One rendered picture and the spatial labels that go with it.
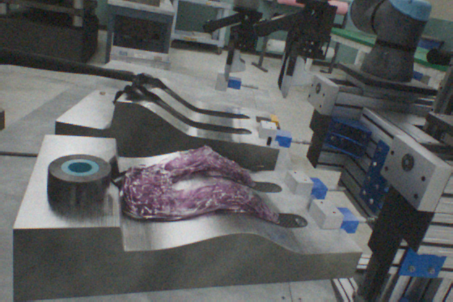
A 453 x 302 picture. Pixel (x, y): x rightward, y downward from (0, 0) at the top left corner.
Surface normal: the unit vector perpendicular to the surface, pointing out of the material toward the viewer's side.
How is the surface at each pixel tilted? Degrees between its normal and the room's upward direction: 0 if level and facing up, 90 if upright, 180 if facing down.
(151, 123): 90
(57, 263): 90
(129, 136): 90
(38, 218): 0
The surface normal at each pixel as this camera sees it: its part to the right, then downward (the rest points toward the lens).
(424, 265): 0.11, 0.38
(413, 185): -0.98, -0.13
